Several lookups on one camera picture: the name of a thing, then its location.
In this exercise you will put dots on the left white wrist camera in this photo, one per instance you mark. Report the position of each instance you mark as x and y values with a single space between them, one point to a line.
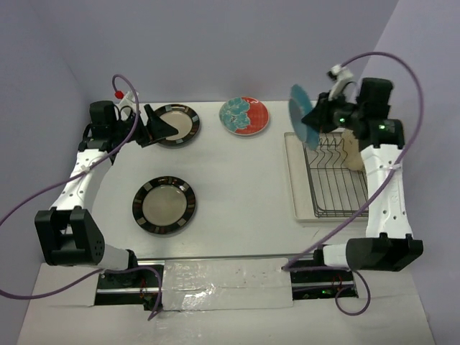
126 99

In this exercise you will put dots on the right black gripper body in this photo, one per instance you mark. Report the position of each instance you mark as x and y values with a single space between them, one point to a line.
342 113

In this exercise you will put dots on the black rim plate front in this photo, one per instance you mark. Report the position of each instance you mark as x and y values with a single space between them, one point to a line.
164 205

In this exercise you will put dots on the red and teal floral plate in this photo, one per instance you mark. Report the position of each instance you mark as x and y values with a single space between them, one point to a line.
244 116

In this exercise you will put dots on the beige bird plate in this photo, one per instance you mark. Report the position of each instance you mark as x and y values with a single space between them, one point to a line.
353 160

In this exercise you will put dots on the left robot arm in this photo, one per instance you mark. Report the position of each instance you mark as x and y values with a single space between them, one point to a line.
67 232

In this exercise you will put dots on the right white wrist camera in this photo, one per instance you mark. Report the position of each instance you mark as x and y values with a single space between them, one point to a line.
341 77

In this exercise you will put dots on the white drain tray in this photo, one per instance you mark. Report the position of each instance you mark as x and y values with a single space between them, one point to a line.
298 180

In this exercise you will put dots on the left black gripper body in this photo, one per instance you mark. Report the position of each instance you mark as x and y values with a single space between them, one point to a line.
123 129

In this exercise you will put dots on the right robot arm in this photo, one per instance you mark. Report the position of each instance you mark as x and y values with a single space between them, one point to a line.
388 244

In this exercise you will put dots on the black rim plate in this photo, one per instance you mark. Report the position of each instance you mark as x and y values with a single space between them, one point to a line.
164 205
184 119

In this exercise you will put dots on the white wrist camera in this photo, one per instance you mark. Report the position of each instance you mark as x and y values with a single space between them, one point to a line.
341 77
126 99

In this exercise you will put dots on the silver tape sheet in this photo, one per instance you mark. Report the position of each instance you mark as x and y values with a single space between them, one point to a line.
226 284

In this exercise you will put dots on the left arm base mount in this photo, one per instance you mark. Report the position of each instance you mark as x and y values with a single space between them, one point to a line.
137 288

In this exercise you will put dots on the black wire dish rack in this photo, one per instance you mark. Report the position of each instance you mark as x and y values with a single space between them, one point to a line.
336 191

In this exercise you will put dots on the black rim plate rear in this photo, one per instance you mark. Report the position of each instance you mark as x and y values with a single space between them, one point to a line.
184 119

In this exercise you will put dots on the teal scalloped plate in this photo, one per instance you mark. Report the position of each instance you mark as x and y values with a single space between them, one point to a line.
299 106

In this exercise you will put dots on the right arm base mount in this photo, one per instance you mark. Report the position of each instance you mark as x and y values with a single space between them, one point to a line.
308 283

